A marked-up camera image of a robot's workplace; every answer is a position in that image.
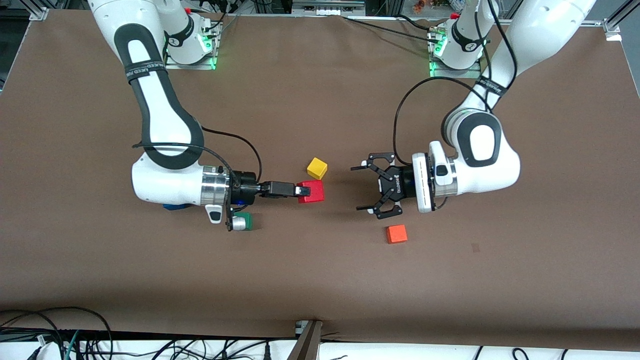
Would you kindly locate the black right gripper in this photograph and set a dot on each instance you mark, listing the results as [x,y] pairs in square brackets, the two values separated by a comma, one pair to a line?
[245,189]

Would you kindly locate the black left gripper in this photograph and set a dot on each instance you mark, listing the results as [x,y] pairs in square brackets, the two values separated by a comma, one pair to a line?
[398,184]

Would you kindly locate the red wooden block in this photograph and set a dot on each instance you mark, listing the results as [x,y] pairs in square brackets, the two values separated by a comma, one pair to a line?
[314,192]

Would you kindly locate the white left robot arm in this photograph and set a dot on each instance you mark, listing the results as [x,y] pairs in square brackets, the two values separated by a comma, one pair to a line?
[480,145]

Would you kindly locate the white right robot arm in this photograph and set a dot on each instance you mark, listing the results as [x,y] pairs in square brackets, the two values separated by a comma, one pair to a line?
[165,185]

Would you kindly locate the yellow wooden block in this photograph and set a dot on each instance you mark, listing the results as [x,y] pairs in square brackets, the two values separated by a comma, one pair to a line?
[317,168]

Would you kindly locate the green wooden block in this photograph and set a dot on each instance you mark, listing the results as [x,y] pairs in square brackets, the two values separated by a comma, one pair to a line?
[248,220]

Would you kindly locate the orange wooden block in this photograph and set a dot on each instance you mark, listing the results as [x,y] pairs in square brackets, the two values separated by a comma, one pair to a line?
[396,234]

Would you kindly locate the blue wooden block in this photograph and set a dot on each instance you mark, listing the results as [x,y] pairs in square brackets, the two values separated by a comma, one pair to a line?
[175,206]

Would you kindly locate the brown table cover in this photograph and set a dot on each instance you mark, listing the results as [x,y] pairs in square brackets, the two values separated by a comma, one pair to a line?
[320,280]

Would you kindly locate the white power strip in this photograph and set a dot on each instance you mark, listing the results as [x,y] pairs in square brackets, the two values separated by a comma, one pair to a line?
[327,10]

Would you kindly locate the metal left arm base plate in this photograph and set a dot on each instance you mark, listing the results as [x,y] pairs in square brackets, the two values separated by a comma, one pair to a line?
[450,74]

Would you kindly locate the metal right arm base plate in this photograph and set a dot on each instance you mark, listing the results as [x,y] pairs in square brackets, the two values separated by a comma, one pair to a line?
[200,66]

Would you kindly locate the metal camera post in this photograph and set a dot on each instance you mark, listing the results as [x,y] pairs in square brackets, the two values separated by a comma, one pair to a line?
[307,345]

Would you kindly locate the aluminium frame rail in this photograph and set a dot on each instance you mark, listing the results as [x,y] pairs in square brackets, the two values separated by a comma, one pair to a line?
[595,22]

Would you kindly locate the aluminium frame corner profile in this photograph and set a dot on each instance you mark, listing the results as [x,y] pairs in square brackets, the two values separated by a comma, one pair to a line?
[612,27]
[39,14]

